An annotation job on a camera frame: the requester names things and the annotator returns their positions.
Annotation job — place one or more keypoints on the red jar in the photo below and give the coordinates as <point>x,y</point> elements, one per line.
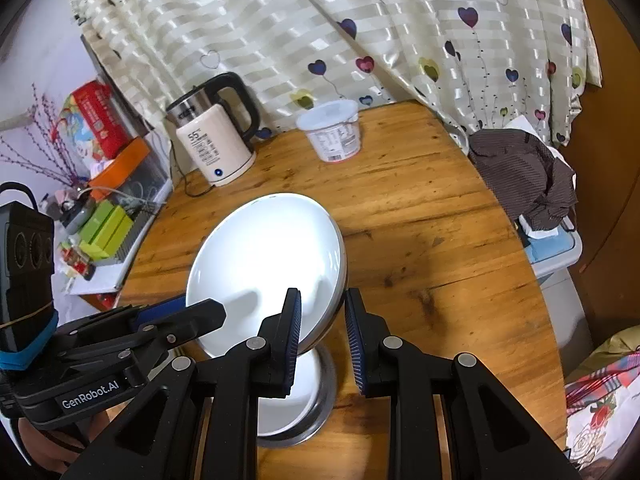
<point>77,262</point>

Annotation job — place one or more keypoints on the black white striped box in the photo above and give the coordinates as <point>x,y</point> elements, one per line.
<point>140,235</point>

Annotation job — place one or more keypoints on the orange lidded clear box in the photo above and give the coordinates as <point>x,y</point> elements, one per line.
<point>130,170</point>

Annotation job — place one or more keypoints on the grey dish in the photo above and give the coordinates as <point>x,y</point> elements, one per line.
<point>79,219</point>

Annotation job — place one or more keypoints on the white tray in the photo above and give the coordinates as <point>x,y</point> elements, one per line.
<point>105,280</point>

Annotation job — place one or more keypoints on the white plastic tub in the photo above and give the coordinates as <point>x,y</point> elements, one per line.
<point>332,135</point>

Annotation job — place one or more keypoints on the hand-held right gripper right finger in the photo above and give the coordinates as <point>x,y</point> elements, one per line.
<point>354,340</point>

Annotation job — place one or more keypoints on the brown wooden door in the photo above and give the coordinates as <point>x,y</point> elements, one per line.
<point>610,160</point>

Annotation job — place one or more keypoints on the pink flower branches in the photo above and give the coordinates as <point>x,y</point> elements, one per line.
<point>40,155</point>

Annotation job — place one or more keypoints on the red box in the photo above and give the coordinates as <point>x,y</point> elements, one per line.
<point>102,117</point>

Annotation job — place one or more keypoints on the stainless steel bowl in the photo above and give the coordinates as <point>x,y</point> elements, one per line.
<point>330,385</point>

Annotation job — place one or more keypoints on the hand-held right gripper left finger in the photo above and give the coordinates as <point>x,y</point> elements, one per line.
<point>295,340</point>

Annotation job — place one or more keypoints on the cream electric kettle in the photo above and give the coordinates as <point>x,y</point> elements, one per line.
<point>215,145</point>

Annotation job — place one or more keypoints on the green boxes stack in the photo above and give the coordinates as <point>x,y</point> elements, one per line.
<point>117,232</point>

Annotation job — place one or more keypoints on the brown striped cloth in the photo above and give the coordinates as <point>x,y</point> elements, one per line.
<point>530,175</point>

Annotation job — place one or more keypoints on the green box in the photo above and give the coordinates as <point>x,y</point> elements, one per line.
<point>97,220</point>

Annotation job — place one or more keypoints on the floral printed cloth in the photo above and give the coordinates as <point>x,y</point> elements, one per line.
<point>600,410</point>

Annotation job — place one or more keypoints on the orange red container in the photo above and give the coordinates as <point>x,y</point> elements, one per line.
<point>102,300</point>

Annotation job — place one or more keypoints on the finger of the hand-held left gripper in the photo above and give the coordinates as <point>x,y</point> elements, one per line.
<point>195,320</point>
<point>160,307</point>

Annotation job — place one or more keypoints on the person's left hand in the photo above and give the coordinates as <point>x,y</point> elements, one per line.
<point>45,452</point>

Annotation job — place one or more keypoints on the colourful printed box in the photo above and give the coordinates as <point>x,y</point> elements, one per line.
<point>77,132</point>

